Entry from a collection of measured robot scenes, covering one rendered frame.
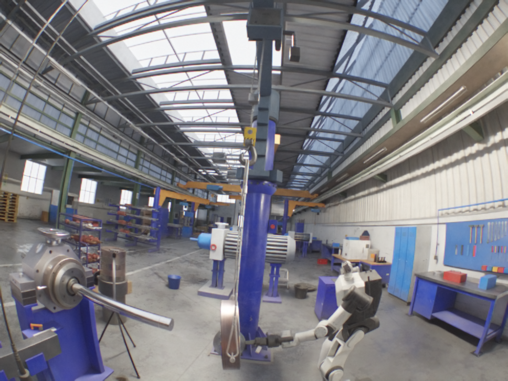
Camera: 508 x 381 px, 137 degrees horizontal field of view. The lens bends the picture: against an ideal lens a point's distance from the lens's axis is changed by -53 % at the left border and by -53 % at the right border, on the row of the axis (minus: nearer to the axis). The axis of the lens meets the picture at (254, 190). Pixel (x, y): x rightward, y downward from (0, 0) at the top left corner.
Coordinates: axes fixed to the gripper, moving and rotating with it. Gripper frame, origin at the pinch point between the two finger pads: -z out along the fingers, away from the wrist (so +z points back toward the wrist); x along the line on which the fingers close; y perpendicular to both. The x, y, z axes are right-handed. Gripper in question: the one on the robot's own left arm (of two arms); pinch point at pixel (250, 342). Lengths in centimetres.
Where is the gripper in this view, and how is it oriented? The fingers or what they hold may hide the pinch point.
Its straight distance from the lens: 144.2
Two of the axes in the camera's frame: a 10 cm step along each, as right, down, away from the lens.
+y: 0.7, 6.6, -7.5
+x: 0.9, -7.5, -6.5
